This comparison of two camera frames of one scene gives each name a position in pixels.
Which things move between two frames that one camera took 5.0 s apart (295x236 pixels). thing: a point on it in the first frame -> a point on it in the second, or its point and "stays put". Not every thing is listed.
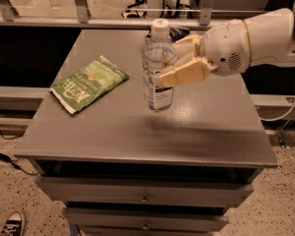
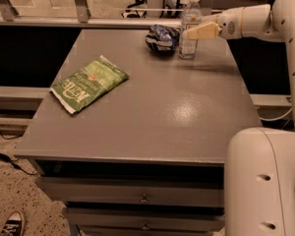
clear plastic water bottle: x=158 y=54 -> x=191 y=18
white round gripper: x=224 y=48 -> x=230 y=24
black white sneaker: x=13 y=225 stays put
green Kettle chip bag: x=87 y=85 stays put
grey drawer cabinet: x=118 y=169 stays put
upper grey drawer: x=148 y=191 stays put
